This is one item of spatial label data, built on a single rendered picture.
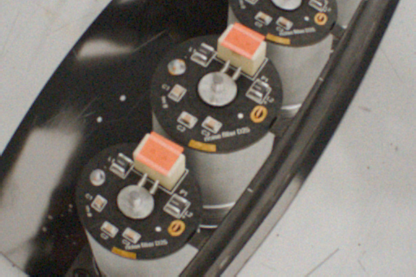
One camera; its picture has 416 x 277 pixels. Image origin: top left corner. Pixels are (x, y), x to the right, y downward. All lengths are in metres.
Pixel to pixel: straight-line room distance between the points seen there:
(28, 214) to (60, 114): 0.03
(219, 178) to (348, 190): 0.06
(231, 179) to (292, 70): 0.03
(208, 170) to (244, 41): 0.03
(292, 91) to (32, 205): 0.07
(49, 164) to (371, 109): 0.09
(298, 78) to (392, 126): 0.06
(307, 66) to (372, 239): 0.06
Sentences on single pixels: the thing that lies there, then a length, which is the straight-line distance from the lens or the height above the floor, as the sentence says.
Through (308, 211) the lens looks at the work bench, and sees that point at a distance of 0.26.
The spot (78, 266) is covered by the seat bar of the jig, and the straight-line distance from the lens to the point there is 0.23.
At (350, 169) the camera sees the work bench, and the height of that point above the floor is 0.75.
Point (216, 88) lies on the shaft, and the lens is 0.20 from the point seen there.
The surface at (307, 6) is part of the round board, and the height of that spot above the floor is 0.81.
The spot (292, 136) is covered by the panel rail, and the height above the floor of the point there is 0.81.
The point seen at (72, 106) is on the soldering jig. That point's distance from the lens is 0.26.
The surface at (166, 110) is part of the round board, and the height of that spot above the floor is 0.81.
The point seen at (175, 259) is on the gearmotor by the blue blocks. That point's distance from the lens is 0.19.
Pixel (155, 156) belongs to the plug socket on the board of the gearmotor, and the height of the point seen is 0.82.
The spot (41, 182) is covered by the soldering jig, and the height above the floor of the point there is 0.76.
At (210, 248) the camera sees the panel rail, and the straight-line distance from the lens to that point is 0.19.
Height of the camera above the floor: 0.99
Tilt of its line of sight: 63 degrees down
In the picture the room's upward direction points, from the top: 4 degrees clockwise
